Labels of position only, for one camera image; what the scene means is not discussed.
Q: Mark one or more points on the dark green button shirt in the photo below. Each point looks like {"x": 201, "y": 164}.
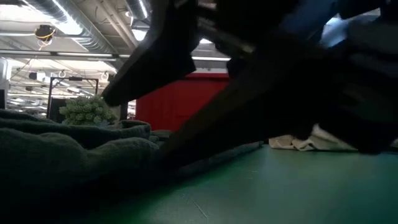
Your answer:
{"x": 62, "y": 155}

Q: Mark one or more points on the pale green artificial plant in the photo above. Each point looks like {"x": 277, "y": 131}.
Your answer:
{"x": 87, "y": 110}

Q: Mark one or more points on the cream folded garment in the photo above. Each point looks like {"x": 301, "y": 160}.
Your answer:
{"x": 329, "y": 141}

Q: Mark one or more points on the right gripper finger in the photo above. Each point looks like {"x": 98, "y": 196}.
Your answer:
{"x": 161, "y": 68}
{"x": 224, "y": 130}

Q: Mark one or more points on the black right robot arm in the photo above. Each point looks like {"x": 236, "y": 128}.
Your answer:
{"x": 360, "y": 6}

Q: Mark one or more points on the red plastic laundry bin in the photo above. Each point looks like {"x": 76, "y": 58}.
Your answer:
{"x": 180, "y": 102}

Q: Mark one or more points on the yellow black ceiling reel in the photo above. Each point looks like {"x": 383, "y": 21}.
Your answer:
{"x": 44, "y": 32}

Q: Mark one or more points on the black metal frame stand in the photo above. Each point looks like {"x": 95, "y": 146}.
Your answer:
{"x": 51, "y": 93}

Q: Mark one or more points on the long ceiling light strip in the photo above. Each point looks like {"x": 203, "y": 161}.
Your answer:
{"x": 77, "y": 55}

